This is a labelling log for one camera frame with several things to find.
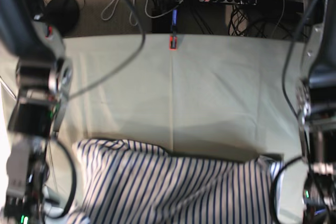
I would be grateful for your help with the red black middle clamp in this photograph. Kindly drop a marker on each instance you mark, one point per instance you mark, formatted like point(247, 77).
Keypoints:
point(173, 42)

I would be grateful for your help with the blue white striped t-shirt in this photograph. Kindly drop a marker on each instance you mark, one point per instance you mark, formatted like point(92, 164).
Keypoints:
point(132, 182)

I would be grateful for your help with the dark round floor object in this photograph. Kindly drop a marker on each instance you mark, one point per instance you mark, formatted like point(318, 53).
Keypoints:
point(62, 14)

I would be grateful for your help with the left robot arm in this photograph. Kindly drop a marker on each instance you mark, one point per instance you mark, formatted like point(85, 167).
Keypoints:
point(315, 114)

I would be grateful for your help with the green table cloth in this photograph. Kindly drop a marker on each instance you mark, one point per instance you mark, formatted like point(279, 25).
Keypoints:
point(215, 96)

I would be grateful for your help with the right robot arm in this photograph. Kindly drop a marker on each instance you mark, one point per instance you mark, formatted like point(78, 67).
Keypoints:
point(43, 76)

